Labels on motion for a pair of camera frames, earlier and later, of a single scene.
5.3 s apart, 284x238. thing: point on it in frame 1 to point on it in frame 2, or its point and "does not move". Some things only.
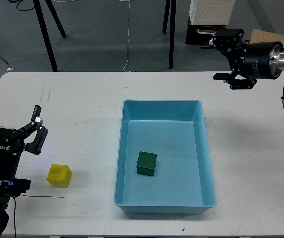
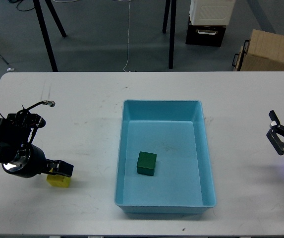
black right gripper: [257, 60] to [276, 128]
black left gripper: [1, 154] to [30, 161]
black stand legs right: [172, 28] does not move
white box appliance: [210, 12] does not move
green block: [146, 163] does not move
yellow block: [59, 175] does not move
